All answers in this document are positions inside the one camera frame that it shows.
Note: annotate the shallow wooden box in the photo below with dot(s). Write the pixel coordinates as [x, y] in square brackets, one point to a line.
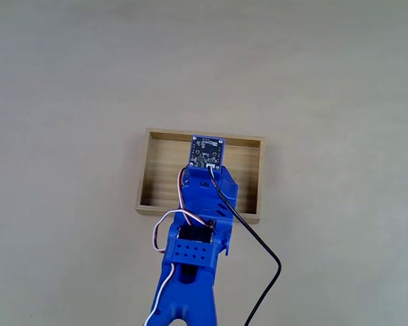
[163, 176]

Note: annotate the blue camera circuit board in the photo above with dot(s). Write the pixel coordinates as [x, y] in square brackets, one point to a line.
[207, 153]

